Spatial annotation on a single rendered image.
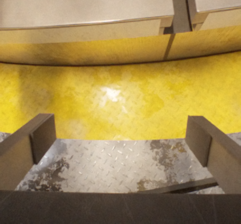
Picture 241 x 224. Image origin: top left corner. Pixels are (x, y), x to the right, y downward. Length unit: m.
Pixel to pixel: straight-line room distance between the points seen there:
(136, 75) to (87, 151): 0.33
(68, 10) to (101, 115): 0.37
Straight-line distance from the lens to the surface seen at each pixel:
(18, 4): 0.49
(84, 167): 0.68
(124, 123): 0.63
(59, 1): 0.44
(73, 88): 0.69
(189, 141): 0.17
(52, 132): 0.17
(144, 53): 0.59
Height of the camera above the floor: 0.63
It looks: 80 degrees down
